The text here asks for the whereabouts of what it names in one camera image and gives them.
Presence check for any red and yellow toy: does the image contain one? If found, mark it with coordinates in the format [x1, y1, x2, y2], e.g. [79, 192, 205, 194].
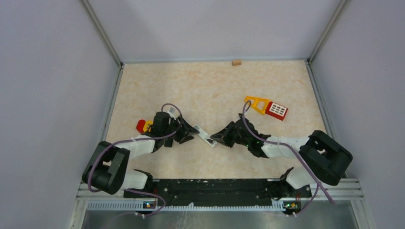
[136, 119, 153, 134]

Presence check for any aluminium frame rail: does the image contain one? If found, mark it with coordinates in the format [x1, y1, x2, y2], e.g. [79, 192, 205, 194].
[75, 179, 364, 215]

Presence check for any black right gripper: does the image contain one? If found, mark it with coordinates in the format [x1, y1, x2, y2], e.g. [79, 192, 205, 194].
[211, 121, 250, 148]

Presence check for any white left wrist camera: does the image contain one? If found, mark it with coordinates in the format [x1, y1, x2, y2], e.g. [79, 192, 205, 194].
[167, 107, 176, 118]

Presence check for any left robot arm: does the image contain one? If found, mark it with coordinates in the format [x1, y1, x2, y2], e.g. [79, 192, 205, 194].
[82, 112, 199, 197]

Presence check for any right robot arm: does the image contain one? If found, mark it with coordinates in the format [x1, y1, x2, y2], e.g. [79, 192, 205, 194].
[210, 119, 353, 197]

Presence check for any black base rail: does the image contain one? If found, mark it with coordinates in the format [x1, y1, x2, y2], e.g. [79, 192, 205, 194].
[141, 178, 312, 207]

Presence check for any red toy window block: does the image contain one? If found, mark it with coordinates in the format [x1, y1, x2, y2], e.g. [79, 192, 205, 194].
[265, 102, 288, 121]

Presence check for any white remote control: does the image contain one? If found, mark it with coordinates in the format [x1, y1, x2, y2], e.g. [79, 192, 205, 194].
[193, 125, 217, 147]

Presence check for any small wooden block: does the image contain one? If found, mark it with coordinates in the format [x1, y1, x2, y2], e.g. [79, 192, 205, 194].
[231, 60, 242, 66]

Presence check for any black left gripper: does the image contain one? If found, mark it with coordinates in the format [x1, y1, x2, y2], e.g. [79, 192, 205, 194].
[162, 115, 199, 144]

